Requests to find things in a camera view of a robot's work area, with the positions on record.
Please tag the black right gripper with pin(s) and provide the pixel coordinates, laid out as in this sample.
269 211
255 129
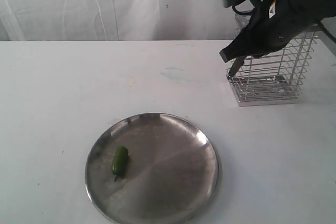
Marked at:
275 23

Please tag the black knife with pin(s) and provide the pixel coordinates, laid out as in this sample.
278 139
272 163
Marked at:
238 63

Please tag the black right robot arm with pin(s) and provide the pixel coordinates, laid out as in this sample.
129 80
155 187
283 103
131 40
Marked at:
317 9

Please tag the round steel plate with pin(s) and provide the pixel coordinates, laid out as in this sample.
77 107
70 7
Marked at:
171 174

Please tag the wire metal utensil holder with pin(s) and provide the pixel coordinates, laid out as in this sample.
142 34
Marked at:
277 77

